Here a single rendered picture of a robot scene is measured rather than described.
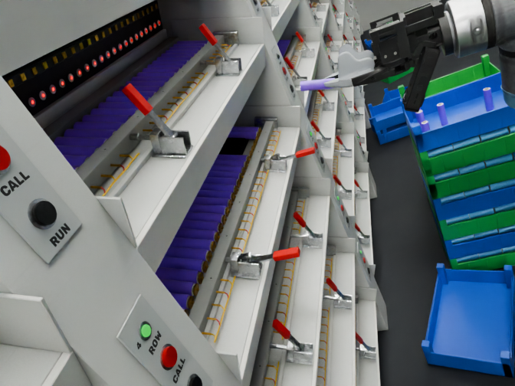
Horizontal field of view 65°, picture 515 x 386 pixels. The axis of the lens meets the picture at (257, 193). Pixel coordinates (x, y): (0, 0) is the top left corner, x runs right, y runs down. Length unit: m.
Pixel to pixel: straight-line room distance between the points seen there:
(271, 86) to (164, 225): 0.56
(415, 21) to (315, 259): 0.46
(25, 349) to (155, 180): 0.20
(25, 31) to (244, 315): 0.37
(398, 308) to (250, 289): 0.92
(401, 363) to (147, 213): 1.03
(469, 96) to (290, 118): 0.61
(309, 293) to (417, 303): 0.68
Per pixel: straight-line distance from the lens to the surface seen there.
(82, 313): 0.30
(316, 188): 1.00
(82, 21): 0.42
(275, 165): 0.75
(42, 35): 0.38
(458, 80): 1.65
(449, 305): 1.39
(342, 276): 1.06
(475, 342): 1.31
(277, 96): 0.90
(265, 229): 0.63
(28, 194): 0.29
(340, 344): 0.94
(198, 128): 0.52
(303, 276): 0.81
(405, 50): 0.73
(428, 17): 0.76
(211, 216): 0.63
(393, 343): 1.34
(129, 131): 0.49
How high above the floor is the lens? 1.07
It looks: 28 degrees down
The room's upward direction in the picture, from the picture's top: 28 degrees counter-clockwise
